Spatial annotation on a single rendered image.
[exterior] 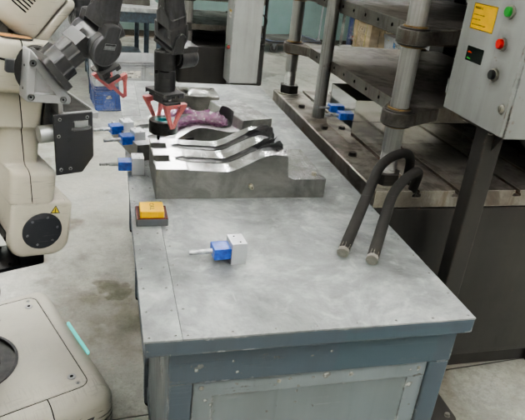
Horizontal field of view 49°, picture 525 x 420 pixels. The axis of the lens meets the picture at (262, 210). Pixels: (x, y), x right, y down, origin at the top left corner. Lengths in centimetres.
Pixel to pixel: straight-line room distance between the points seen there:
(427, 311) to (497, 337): 126
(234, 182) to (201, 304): 55
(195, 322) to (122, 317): 139
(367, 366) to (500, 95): 80
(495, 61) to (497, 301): 105
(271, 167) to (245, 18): 444
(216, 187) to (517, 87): 84
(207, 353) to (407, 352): 45
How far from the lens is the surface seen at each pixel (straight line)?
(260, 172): 167
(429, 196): 202
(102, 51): 140
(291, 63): 296
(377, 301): 130
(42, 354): 194
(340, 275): 137
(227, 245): 134
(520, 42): 164
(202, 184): 165
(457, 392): 244
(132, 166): 180
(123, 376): 226
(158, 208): 151
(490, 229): 222
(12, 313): 213
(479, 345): 253
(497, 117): 168
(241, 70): 612
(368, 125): 235
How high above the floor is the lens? 149
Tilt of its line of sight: 25 degrees down
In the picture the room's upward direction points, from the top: 6 degrees clockwise
